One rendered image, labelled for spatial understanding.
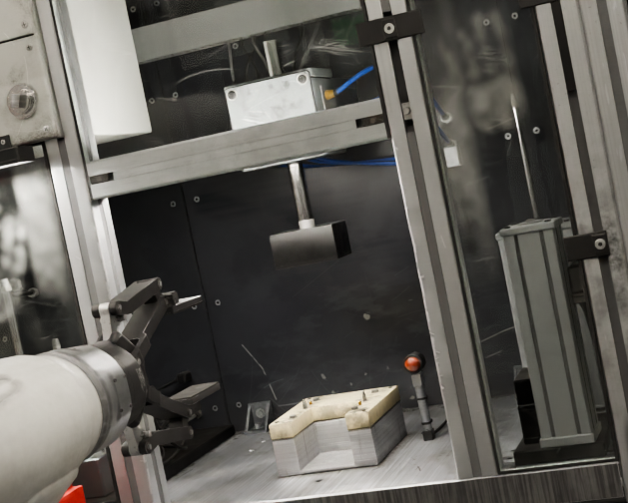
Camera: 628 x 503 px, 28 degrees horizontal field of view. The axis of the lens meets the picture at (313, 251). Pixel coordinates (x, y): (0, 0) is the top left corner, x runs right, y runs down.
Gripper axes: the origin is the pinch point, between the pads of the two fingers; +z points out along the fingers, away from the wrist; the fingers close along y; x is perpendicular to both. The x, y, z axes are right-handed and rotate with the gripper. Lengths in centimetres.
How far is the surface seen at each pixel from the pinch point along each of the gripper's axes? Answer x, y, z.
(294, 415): 3.8, -14.5, 34.3
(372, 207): -3, 8, 64
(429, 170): -22.1, 12.3, 21.5
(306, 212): -0.6, 10.0, 41.6
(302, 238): -0.1, 6.9, 39.4
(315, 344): 10, -10, 64
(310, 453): 3.5, -20.0, 36.3
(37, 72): 21.3, 32.4, 20.5
